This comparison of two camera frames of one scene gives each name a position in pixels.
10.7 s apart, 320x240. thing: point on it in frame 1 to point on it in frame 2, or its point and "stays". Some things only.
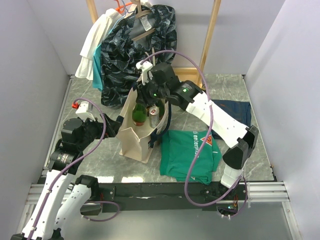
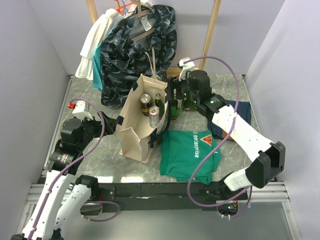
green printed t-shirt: [179, 150] stays
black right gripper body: [150, 93] to [182, 88]
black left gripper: [112, 127] stays
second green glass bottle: [161, 105] stays
